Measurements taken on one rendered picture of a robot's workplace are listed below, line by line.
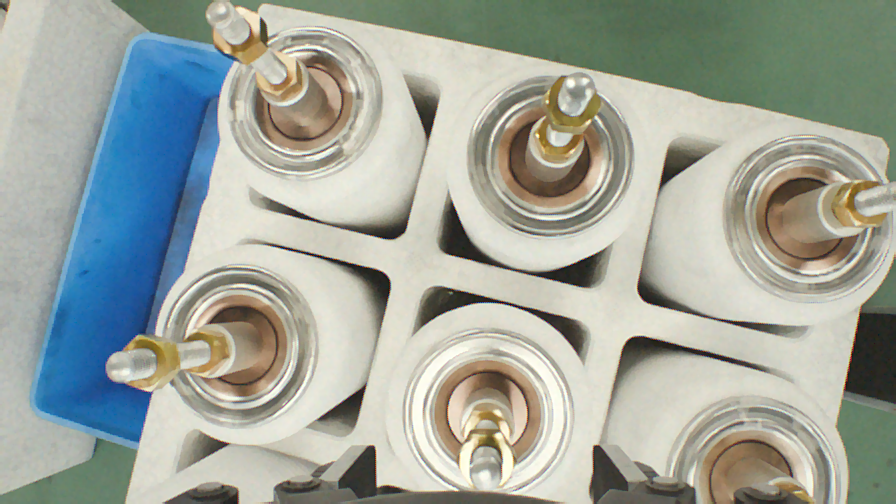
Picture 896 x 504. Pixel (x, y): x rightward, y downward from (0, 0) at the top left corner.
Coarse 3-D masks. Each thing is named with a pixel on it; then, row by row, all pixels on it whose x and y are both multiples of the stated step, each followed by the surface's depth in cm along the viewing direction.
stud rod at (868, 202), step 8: (888, 184) 19; (864, 192) 20; (872, 192) 20; (880, 192) 19; (888, 192) 19; (856, 200) 21; (864, 200) 20; (872, 200) 20; (880, 200) 19; (888, 200) 19; (856, 208) 21; (864, 208) 20; (872, 208) 20; (880, 208) 20; (888, 208) 19
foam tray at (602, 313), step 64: (448, 64) 34; (512, 64) 34; (448, 128) 34; (704, 128) 33; (832, 128) 32; (256, 192) 36; (448, 192) 34; (192, 256) 34; (320, 256) 45; (384, 256) 33; (448, 256) 33; (640, 256) 32; (384, 320) 33; (576, 320) 35; (640, 320) 32; (704, 320) 32; (832, 320) 31; (384, 384) 33; (832, 384) 31; (192, 448) 35; (320, 448) 33; (384, 448) 33
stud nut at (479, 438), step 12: (480, 432) 18; (492, 432) 18; (468, 444) 18; (480, 444) 18; (492, 444) 18; (504, 444) 18; (456, 456) 18; (468, 456) 18; (504, 456) 18; (516, 456) 18; (468, 468) 18; (504, 468) 18; (468, 480) 18; (504, 480) 18
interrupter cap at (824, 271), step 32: (768, 160) 25; (800, 160) 25; (832, 160) 25; (864, 160) 25; (736, 192) 25; (768, 192) 25; (800, 192) 25; (736, 224) 25; (768, 224) 25; (736, 256) 25; (768, 256) 25; (800, 256) 25; (832, 256) 25; (864, 256) 24; (768, 288) 25; (800, 288) 25; (832, 288) 24
